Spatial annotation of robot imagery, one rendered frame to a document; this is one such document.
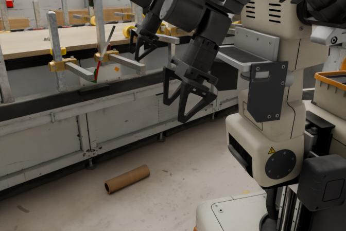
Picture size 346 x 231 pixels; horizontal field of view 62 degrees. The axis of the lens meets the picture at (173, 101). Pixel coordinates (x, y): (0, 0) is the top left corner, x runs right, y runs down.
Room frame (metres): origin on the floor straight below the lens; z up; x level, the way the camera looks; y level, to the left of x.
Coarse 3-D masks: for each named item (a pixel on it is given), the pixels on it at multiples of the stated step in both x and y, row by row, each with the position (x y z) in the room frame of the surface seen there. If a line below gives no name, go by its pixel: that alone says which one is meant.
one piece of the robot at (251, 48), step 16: (240, 32) 0.88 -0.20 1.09; (256, 32) 0.79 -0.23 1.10; (224, 48) 0.88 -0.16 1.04; (240, 48) 0.87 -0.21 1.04; (256, 48) 0.78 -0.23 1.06; (272, 48) 0.71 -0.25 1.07; (224, 64) 0.93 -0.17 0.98; (240, 64) 0.68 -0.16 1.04; (256, 64) 0.67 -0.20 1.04; (272, 64) 0.68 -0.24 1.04; (224, 80) 0.93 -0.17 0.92; (256, 80) 0.67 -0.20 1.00; (272, 80) 0.68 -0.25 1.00; (288, 80) 0.71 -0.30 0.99; (256, 96) 0.67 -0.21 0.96; (272, 96) 0.69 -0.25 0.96; (256, 112) 0.68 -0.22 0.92; (272, 112) 0.69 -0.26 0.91
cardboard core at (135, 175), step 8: (136, 168) 1.63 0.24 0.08; (144, 168) 1.63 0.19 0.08; (120, 176) 1.54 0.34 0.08; (128, 176) 1.55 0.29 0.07; (136, 176) 1.57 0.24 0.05; (144, 176) 1.61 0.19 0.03; (104, 184) 1.51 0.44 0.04; (112, 184) 1.47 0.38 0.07; (120, 184) 1.50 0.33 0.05; (128, 184) 1.53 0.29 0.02
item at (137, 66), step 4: (112, 56) 1.57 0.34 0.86; (116, 56) 1.56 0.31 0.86; (112, 60) 1.57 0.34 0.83; (116, 60) 1.54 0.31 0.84; (120, 60) 1.50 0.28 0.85; (124, 60) 1.47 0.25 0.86; (128, 60) 1.47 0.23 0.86; (124, 64) 1.47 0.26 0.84; (128, 64) 1.44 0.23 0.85; (132, 64) 1.41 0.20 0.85; (136, 64) 1.38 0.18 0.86; (140, 64) 1.38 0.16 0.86; (132, 68) 1.41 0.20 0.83; (136, 68) 1.38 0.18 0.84; (140, 68) 1.35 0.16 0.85; (144, 68) 1.36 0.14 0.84
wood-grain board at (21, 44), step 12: (108, 24) 2.66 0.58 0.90; (120, 24) 2.66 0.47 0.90; (132, 24) 2.66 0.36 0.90; (0, 36) 2.00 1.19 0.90; (12, 36) 2.00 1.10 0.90; (24, 36) 2.00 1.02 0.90; (36, 36) 2.00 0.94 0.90; (48, 36) 2.00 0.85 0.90; (60, 36) 2.00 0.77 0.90; (72, 36) 2.00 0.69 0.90; (84, 36) 2.00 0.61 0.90; (96, 36) 2.00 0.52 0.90; (108, 36) 2.00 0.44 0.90; (120, 36) 2.00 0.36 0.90; (180, 36) 2.16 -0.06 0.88; (12, 48) 1.57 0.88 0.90; (24, 48) 1.57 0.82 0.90; (36, 48) 1.57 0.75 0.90; (48, 48) 1.57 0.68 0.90; (72, 48) 1.65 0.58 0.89; (84, 48) 1.69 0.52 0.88
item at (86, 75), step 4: (68, 64) 1.41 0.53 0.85; (72, 64) 1.41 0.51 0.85; (68, 68) 1.41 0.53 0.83; (72, 68) 1.37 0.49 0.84; (76, 68) 1.34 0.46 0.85; (80, 68) 1.34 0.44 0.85; (76, 72) 1.33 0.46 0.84; (80, 72) 1.29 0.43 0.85; (84, 72) 1.27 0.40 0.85; (88, 72) 1.27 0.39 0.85; (80, 76) 1.30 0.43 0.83; (84, 76) 1.26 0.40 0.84; (88, 76) 1.23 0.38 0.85; (92, 76) 1.24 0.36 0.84; (88, 80) 1.23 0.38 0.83; (92, 80) 1.24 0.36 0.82
